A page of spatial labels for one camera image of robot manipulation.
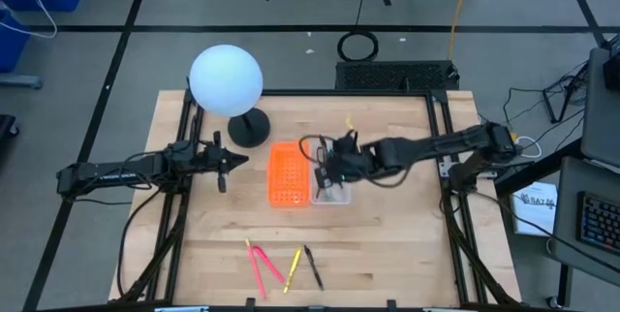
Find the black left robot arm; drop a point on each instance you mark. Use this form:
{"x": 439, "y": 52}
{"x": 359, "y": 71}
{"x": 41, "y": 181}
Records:
{"x": 106, "y": 174}

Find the orange plastic box lid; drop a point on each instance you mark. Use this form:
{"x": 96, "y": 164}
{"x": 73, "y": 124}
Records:
{"x": 288, "y": 176}

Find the black keyboard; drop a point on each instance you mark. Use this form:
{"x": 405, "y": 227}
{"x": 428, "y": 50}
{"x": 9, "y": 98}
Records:
{"x": 600, "y": 222}

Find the black pen rubber grip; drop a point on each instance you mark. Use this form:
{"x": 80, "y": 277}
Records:
{"x": 313, "y": 267}

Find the black perforated case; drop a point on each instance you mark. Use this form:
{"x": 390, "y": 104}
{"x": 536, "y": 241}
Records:
{"x": 387, "y": 75}

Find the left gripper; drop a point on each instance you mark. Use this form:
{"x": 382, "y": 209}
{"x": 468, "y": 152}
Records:
{"x": 213, "y": 159}

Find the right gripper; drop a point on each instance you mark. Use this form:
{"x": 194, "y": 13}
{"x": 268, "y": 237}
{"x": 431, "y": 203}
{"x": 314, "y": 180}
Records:
{"x": 358, "y": 159}

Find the pink highlighter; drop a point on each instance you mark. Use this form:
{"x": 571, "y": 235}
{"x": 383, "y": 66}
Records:
{"x": 269, "y": 264}

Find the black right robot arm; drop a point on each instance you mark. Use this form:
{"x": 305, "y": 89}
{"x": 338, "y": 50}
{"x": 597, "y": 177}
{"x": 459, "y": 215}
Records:
{"x": 436, "y": 145}

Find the clear plastic supply box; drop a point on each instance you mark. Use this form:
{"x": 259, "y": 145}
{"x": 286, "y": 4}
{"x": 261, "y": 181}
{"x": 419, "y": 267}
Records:
{"x": 341, "y": 193}

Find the white paper booklet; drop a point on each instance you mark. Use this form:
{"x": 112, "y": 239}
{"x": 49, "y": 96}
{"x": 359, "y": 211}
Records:
{"x": 537, "y": 215}

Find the white globe lamp black stand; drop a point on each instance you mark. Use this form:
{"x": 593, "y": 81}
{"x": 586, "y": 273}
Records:
{"x": 225, "y": 79}

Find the grey desk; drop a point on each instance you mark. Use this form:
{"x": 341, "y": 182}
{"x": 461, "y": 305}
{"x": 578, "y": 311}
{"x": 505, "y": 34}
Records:
{"x": 600, "y": 118}
{"x": 567, "y": 215}

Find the yellow Bic highlighter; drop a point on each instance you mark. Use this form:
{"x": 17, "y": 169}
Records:
{"x": 292, "y": 271}

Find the thin pink pencil yellow end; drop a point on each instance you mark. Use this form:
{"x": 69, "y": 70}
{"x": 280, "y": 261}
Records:
{"x": 256, "y": 271}

